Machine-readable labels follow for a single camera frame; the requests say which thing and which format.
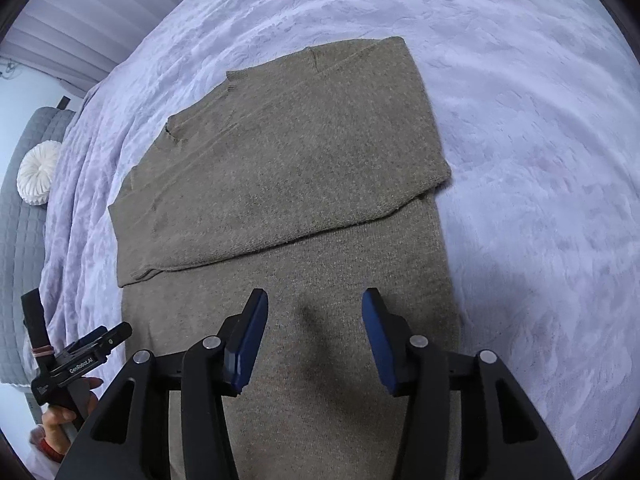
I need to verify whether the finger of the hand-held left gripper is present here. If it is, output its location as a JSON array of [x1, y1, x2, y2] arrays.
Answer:
[[64, 326, 108, 355], [90, 322, 133, 361]]

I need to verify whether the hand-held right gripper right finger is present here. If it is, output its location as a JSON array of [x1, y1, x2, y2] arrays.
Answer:
[[361, 288, 576, 480]]

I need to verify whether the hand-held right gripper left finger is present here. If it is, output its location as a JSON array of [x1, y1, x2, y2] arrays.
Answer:
[[54, 288, 269, 480]]

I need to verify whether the brown knit sweater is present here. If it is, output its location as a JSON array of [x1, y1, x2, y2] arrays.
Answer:
[[107, 36, 463, 480]]

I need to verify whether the person's left forearm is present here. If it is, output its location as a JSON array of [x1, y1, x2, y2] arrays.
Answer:
[[29, 427, 66, 465]]

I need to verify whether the person's left hand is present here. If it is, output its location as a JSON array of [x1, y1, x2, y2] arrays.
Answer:
[[41, 377, 104, 457]]

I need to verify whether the grey quilted sofa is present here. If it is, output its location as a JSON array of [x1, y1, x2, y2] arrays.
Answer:
[[0, 106, 76, 387]]

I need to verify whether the white round pleated pillow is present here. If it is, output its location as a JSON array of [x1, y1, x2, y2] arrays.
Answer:
[[16, 141, 62, 207]]

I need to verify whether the lavender plush blanket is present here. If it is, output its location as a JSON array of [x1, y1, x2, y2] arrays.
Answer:
[[42, 0, 640, 480]]

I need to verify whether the lavender curtain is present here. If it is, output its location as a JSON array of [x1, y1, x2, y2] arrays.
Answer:
[[0, 0, 236, 97]]

